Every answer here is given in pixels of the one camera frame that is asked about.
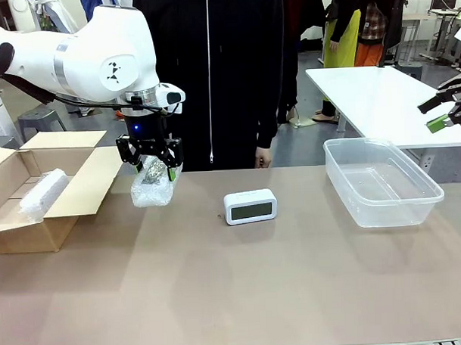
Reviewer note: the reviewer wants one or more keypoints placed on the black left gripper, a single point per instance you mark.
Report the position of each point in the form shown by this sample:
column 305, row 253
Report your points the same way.
column 145, row 130

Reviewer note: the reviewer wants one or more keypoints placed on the bubble clock with code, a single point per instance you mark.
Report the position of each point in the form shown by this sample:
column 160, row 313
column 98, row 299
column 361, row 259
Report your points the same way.
column 151, row 194

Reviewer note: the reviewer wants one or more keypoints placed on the white digital alarm clock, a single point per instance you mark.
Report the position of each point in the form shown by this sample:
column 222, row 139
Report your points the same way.
column 250, row 197

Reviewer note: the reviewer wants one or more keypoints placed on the plain bubble clock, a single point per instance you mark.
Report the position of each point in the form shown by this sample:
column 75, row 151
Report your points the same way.
column 42, row 194

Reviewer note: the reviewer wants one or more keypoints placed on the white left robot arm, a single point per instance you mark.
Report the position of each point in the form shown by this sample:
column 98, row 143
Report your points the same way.
column 97, row 44

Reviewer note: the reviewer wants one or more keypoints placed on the black sleeved left forearm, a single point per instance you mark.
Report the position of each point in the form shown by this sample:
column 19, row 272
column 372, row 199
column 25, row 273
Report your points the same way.
column 267, row 137

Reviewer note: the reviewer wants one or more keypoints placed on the person's left hand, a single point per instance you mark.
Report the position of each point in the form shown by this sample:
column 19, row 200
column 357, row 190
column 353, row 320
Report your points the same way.
column 263, row 158

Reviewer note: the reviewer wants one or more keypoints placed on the white table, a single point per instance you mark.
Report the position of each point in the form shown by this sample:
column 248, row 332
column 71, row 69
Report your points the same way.
column 364, row 96

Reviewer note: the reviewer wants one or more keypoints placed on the grey height adjustable desk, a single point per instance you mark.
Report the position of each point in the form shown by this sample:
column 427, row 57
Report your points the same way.
column 443, row 25

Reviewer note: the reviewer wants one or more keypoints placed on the brown cardboard box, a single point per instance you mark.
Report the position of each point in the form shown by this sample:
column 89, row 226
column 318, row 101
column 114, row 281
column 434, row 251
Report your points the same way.
column 65, row 208

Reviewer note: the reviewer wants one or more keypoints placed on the person in black coat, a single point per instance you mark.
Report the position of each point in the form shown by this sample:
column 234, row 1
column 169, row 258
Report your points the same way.
column 395, row 15

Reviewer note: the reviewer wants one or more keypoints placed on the person in plaid shirt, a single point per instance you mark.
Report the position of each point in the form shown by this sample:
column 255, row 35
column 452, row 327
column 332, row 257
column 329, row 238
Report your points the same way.
column 369, row 24

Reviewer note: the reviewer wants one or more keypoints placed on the grey metal stool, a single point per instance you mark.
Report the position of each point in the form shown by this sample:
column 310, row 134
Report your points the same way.
column 43, row 116

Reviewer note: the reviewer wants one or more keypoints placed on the clear plastic container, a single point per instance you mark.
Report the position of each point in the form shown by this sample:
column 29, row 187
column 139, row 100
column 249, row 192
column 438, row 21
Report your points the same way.
column 383, row 216

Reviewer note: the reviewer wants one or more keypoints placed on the person in yellow apron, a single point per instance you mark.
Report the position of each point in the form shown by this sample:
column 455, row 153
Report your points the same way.
column 343, row 43

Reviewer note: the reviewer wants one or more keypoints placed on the person in black zip jacket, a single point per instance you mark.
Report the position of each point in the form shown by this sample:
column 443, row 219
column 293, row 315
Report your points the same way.
column 242, row 66

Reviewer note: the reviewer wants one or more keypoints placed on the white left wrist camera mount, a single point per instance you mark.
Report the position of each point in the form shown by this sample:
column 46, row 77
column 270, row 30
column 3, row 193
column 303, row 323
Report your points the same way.
column 173, row 99

